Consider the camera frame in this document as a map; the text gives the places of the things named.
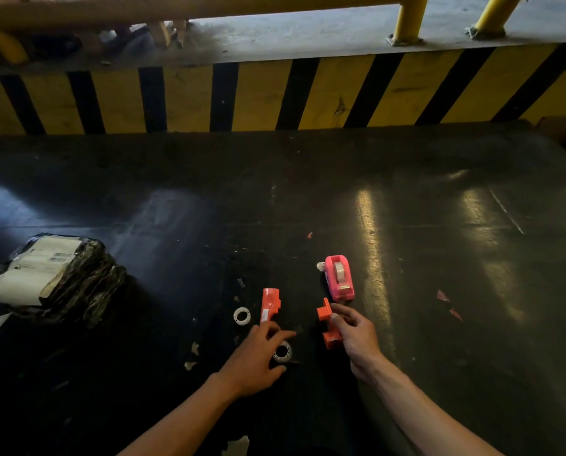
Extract person's left hand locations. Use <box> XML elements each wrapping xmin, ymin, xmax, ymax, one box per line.
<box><xmin>214</xmin><ymin>321</ymin><xmax>298</xmax><ymax>400</ymax></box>

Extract person's right hand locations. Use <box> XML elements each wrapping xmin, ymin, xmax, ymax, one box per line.
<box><xmin>329</xmin><ymin>302</ymin><xmax>389</xmax><ymax>384</ymax></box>

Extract pink tape dispenser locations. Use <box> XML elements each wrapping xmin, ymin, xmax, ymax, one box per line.
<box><xmin>324</xmin><ymin>255</ymin><xmax>356</xmax><ymax>302</ymax></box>

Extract person's right forearm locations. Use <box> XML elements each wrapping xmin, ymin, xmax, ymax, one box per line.
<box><xmin>366</xmin><ymin>358</ymin><xmax>505</xmax><ymax>456</ymax></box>

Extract person's left forearm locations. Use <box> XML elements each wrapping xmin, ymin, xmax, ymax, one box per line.
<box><xmin>116</xmin><ymin>372</ymin><xmax>241</xmax><ymax>456</ymax></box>

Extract white paper scrap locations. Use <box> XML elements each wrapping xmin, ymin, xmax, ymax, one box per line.
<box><xmin>222</xmin><ymin>435</ymin><xmax>251</xmax><ymax>456</ymax></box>

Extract black parcel with white label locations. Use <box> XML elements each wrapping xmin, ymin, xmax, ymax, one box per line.
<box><xmin>0</xmin><ymin>234</ymin><xmax>128</xmax><ymax>328</ymax></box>

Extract yellow black striped curb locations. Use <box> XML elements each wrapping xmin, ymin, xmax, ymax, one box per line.
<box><xmin>0</xmin><ymin>42</ymin><xmax>566</xmax><ymax>137</ymax></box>

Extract brown cardboard box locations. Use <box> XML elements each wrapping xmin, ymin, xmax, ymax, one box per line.
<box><xmin>537</xmin><ymin>116</ymin><xmax>566</xmax><ymax>153</ymax></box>

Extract wooden pallet legs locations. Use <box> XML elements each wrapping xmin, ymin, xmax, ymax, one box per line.
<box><xmin>147</xmin><ymin>21</ymin><xmax>189</xmax><ymax>48</ymax></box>

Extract long yellow guard rail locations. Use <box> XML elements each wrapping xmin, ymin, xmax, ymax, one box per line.
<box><xmin>0</xmin><ymin>0</ymin><xmax>430</xmax><ymax>65</ymax></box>

